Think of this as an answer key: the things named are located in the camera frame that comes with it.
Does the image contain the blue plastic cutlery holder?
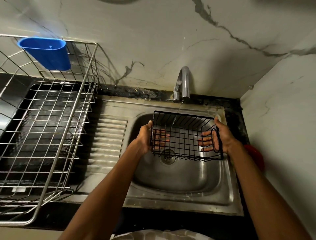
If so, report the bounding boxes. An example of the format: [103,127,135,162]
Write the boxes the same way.
[17,37,71,72]

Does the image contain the person's left forearm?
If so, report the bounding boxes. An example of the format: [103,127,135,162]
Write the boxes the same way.
[58,141,146,240]

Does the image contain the red and green bowl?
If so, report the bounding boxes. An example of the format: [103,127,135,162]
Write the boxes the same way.
[244,144,265,172]

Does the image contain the person's patterned clothing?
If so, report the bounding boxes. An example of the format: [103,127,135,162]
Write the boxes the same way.
[113,229,210,240]

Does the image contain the person's right forearm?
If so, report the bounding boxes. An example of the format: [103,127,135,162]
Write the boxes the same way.
[227,141,313,240]

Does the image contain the person's left hand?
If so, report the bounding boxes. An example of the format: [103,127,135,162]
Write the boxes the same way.
[134,120,171,155]

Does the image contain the steel wire dish rack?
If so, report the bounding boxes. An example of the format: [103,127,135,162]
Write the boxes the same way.
[0,34,99,227]

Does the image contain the chrome sink faucet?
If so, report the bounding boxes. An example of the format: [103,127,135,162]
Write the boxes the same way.
[165,66,191,104]

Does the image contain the person's right hand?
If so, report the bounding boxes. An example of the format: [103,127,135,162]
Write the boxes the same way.
[198,116,241,156]

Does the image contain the round sink drain strainer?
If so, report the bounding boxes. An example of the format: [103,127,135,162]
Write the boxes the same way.
[160,149,177,165]

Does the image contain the black wire basket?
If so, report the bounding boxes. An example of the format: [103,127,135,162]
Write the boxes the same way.
[150,110,224,163]

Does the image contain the stainless steel sink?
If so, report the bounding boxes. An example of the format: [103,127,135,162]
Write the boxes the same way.
[62,96,244,217]

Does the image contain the dark steel drip tray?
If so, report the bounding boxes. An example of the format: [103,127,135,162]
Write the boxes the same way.
[0,74,95,196]

